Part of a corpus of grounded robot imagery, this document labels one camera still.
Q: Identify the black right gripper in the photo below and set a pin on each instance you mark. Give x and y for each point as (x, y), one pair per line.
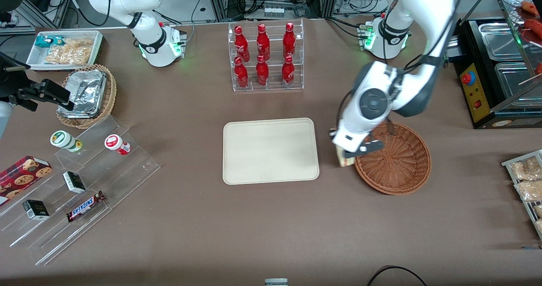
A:
(12, 84)

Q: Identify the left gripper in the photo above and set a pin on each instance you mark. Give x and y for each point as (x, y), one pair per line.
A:
(331, 133)

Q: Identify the triangular sandwich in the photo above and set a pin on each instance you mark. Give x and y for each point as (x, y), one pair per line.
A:
(345, 159)

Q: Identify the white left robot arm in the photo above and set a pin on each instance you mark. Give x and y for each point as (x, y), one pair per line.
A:
(423, 31)

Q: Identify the aluminium foil tray stack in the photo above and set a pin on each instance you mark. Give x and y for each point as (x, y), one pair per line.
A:
(87, 92)

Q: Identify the brown wicker basket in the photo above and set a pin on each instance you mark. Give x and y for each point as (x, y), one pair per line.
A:
(398, 167)

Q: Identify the light wicker basket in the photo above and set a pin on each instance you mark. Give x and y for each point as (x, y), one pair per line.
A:
(110, 91)

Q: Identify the cream rectangular plastic tray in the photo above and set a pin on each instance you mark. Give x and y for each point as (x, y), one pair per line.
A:
(271, 150)

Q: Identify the clear bag of crackers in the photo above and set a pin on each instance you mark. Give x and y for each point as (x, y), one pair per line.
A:
(538, 212)
(78, 44)
(531, 190)
(63, 57)
(525, 169)

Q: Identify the white rectangular plastic bin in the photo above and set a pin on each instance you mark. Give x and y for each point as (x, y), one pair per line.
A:
(31, 59)

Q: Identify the green lid sunflower cup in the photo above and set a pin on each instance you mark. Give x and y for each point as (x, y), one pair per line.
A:
(63, 140)

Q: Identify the teal snack packet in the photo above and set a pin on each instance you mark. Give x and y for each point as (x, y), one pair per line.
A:
(46, 41)

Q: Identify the red lid white cup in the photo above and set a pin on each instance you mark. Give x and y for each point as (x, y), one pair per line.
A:
(115, 143)

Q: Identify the red plaid cookie box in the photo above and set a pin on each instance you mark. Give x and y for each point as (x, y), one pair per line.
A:
(21, 176)

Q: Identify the small black carton box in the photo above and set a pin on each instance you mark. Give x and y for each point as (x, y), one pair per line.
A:
(36, 210)
(74, 182)

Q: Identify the clear acrylic stepped shelf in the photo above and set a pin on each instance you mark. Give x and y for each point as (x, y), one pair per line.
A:
(127, 171)

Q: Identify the clear acrylic bottle rack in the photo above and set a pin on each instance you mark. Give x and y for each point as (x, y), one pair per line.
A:
(275, 87)

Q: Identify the red soda bottle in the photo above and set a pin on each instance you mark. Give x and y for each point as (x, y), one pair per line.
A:
(262, 70)
(240, 42)
(241, 72)
(263, 42)
(288, 70)
(289, 39)

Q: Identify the Snickers chocolate bar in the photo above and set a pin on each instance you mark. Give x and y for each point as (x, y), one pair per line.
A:
(86, 206)

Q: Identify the black food warmer appliance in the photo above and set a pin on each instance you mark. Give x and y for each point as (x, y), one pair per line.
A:
(478, 87)

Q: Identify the small grey box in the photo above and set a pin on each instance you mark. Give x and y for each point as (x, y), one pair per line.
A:
(276, 282)

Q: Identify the stainless steel pan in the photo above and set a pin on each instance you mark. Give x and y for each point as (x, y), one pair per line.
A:
(499, 40)
(514, 84)

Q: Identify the white power strip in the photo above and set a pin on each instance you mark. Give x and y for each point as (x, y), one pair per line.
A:
(273, 11)

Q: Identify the red grilled sausage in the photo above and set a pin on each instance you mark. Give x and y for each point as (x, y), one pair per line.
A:
(531, 8)

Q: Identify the aluminium extrusion frame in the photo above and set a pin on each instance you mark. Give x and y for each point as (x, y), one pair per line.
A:
(218, 0)

